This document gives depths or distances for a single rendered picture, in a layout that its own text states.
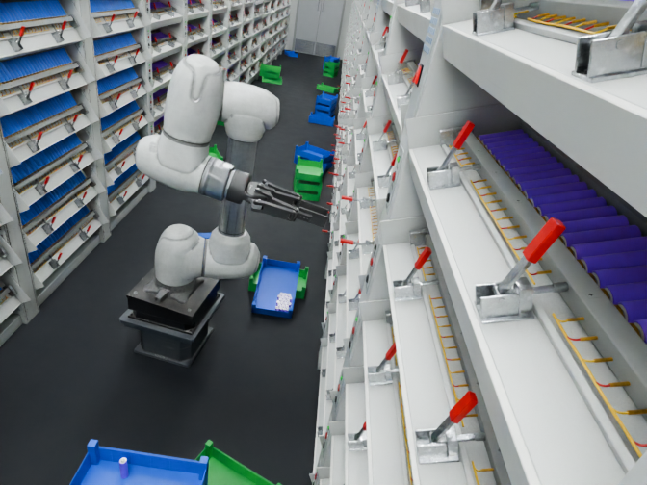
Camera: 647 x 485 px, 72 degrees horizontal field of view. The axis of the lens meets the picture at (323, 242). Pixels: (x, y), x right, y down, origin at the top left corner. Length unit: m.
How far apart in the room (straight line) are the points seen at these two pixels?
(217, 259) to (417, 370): 1.26
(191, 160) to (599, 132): 0.84
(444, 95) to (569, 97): 0.44
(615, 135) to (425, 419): 0.37
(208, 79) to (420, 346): 0.65
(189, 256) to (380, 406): 1.14
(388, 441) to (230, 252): 1.15
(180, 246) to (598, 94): 1.57
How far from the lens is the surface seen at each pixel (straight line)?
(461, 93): 0.76
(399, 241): 0.83
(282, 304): 2.23
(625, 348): 0.35
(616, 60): 0.33
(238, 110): 1.53
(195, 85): 0.96
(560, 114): 0.34
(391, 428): 0.76
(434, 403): 0.56
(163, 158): 1.02
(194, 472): 1.35
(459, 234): 0.50
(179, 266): 1.77
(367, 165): 1.52
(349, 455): 0.96
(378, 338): 0.90
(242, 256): 1.75
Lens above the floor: 1.48
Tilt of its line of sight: 30 degrees down
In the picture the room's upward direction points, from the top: 11 degrees clockwise
